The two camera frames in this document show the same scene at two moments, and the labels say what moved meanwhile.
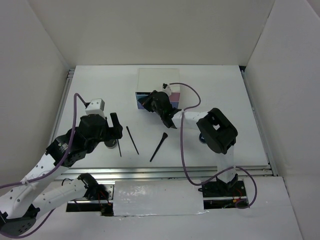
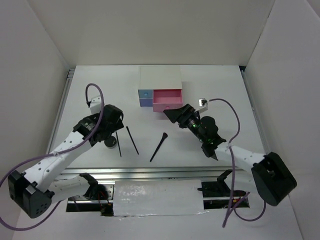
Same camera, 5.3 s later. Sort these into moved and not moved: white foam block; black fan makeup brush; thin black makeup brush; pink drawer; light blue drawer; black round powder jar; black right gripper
Moved: pink drawer; black right gripper; light blue drawer
Not moved: white foam block; black round powder jar; black fan makeup brush; thin black makeup brush
